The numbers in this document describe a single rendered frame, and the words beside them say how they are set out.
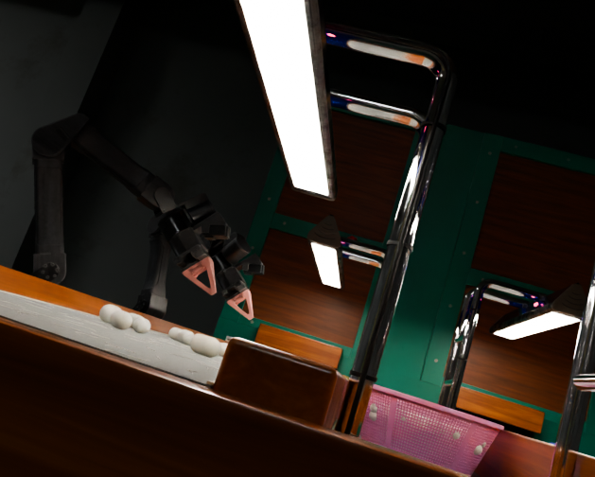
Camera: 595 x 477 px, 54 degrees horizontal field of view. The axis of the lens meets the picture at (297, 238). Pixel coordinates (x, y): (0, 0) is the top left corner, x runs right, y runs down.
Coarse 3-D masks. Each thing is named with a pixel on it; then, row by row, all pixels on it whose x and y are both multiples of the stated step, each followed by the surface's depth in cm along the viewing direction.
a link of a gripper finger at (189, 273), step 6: (204, 258) 127; (210, 258) 129; (186, 264) 130; (192, 264) 127; (198, 264) 128; (204, 264) 127; (210, 264) 128; (186, 270) 127; (192, 270) 127; (198, 270) 128; (210, 270) 128; (186, 276) 127; (192, 276) 127; (210, 276) 128; (198, 282) 128; (210, 282) 128; (204, 288) 128; (210, 288) 128; (210, 294) 128
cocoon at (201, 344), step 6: (198, 336) 63; (204, 336) 63; (192, 342) 63; (198, 342) 63; (204, 342) 62; (210, 342) 62; (216, 342) 62; (192, 348) 63; (198, 348) 63; (204, 348) 62; (210, 348) 62; (216, 348) 62; (204, 354) 62; (210, 354) 62; (216, 354) 62
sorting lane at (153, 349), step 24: (0, 312) 30; (24, 312) 36; (48, 312) 47; (72, 312) 65; (72, 336) 30; (96, 336) 36; (120, 336) 46; (144, 336) 64; (168, 336) 104; (144, 360) 29; (168, 360) 36; (192, 360) 46; (216, 360) 62
